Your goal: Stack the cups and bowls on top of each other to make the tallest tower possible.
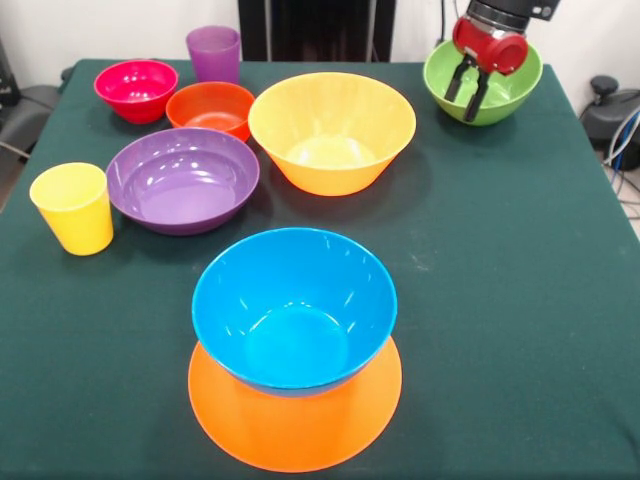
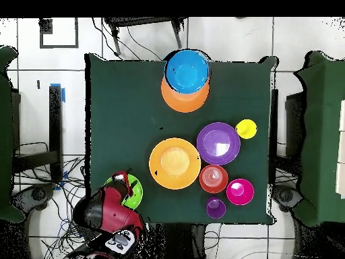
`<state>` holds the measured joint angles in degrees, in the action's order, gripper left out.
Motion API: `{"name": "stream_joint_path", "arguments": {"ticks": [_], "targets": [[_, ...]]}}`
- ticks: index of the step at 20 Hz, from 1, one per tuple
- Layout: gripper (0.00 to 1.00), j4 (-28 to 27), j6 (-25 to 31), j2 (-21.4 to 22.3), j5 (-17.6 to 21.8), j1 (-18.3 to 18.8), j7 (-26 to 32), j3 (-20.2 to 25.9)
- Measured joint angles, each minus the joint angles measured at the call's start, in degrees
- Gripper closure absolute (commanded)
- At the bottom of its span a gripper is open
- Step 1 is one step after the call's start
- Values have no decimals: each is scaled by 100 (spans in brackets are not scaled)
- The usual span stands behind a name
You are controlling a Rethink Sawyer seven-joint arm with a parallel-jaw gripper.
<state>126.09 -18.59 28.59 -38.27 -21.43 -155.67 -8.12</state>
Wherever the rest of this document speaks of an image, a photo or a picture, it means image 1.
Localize purple cup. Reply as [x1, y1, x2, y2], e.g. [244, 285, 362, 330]
[185, 25, 242, 85]

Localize green bowl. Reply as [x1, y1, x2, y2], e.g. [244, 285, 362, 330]
[422, 38, 544, 127]

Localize large orange bowl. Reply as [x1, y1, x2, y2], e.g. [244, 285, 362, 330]
[187, 334, 403, 474]
[247, 72, 417, 197]

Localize dark green tablecloth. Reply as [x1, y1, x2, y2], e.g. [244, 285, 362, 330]
[0, 58, 640, 480]

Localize pink bowl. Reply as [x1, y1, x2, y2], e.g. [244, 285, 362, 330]
[93, 59, 179, 125]

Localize opaque blue bowl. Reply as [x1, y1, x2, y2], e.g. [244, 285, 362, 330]
[191, 227, 399, 399]

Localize yellow cup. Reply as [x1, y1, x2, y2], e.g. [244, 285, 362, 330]
[29, 162, 115, 257]

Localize black wall cable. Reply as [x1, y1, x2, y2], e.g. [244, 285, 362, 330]
[435, 0, 464, 49]

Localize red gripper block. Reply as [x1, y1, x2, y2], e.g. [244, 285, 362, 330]
[443, 15, 530, 124]

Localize small red-orange bowl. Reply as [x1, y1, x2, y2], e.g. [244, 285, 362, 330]
[165, 82, 256, 143]

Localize wide purple bowl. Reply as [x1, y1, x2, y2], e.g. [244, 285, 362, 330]
[105, 127, 261, 236]

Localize bundle of floor cables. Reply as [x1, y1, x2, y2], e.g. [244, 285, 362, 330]
[602, 110, 640, 206]

